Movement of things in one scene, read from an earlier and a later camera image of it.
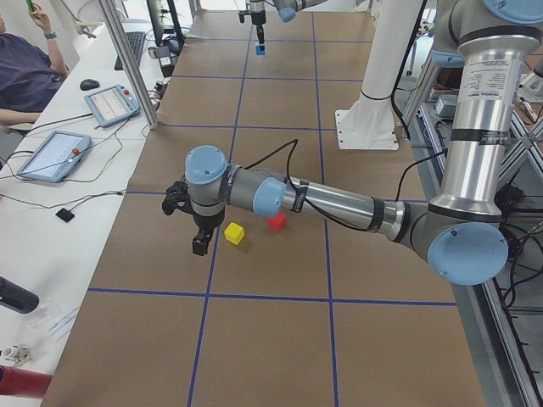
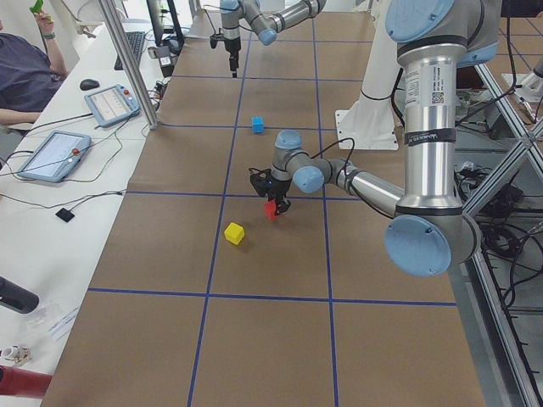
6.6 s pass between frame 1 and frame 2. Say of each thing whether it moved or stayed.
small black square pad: stayed
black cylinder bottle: stayed
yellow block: stayed
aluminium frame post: stayed
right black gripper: moved
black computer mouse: stayed
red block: moved
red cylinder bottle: stayed
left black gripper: moved
